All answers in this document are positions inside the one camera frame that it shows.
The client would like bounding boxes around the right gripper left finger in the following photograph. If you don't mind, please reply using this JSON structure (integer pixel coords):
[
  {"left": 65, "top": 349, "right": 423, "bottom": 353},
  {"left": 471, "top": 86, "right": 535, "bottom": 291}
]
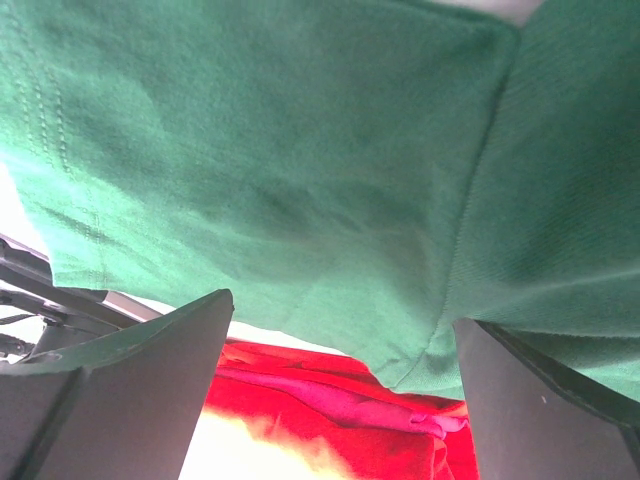
[{"left": 1, "top": 289, "right": 234, "bottom": 480}]

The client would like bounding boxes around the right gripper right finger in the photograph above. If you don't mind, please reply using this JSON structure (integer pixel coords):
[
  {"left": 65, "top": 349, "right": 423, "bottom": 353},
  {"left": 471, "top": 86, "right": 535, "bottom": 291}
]
[{"left": 454, "top": 319, "right": 639, "bottom": 480}]

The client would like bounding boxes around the green t shirt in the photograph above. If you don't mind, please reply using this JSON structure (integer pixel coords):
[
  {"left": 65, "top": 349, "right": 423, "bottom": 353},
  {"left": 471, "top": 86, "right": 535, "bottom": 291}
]
[{"left": 1, "top": 1, "right": 639, "bottom": 398}]

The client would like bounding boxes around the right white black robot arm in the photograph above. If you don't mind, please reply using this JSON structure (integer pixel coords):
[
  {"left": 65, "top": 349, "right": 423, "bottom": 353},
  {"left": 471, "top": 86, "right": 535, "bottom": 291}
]
[{"left": 1, "top": 243, "right": 639, "bottom": 479}]

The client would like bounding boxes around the pink folded t shirt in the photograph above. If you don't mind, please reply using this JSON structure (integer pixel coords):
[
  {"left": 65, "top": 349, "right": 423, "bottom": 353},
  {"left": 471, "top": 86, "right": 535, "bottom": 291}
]
[{"left": 217, "top": 368, "right": 469, "bottom": 439}]

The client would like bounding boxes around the red folded t shirt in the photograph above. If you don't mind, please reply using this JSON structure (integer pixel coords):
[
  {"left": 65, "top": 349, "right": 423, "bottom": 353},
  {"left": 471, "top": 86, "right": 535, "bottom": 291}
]
[{"left": 180, "top": 340, "right": 480, "bottom": 479}]

